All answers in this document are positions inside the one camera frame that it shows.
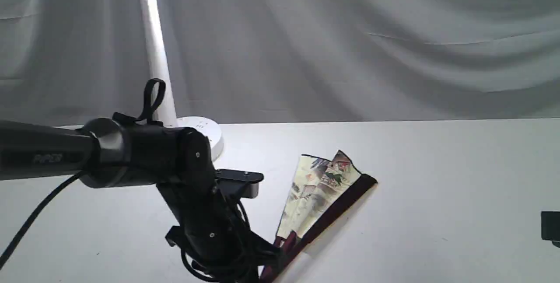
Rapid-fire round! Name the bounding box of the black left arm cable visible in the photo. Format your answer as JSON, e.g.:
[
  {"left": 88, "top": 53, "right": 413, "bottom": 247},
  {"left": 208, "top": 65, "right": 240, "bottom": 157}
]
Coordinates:
[{"left": 0, "top": 78, "right": 263, "bottom": 283}]

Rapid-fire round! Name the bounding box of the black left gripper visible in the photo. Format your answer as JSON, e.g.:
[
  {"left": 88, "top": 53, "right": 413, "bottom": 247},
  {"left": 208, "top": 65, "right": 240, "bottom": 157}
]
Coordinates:
[{"left": 157, "top": 128, "right": 280, "bottom": 283}]

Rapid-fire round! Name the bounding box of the painted paper folding fan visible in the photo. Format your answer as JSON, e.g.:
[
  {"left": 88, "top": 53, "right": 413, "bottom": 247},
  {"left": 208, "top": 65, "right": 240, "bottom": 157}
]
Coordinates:
[{"left": 259, "top": 150, "right": 378, "bottom": 283}]

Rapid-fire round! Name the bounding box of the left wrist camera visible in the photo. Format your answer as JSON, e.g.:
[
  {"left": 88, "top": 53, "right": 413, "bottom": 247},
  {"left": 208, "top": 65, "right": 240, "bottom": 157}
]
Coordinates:
[{"left": 216, "top": 169, "right": 264, "bottom": 199}]

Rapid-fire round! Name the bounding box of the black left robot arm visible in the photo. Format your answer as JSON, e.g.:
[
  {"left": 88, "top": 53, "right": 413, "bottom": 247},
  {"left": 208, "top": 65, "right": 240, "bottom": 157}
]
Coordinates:
[{"left": 1, "top": 118, "right": 283, "bottom": 283}]

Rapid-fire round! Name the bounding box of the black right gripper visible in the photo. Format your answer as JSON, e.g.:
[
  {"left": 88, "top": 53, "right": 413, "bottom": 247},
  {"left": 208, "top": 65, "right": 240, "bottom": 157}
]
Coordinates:
[{"left": 541, "top": 211, "right": 560, "bottom": 248}]

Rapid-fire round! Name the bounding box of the grey backdrop curtain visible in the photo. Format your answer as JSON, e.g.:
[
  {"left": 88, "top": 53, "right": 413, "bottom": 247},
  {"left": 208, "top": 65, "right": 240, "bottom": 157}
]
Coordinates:
[{"left": 1, "top": 0, "right": 560, "bottom": 126}]

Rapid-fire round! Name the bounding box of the white desk lamp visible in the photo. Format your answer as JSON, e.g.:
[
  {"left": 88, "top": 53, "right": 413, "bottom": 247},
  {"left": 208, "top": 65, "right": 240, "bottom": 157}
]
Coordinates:
[{"left": 140, "top": 0, "right": 224, "bottom": 161}]

